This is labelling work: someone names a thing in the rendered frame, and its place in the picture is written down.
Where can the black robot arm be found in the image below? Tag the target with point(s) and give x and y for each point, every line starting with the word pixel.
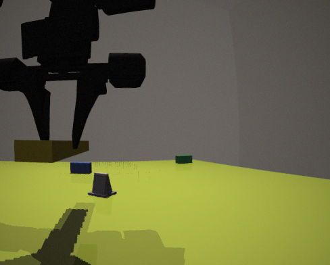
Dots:
pixel 68 34

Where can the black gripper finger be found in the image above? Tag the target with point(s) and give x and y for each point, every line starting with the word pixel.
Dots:
pixel 39 102
pixel 87 93

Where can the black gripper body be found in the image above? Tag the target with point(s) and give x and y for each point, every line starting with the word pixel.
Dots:
pixel 124 70

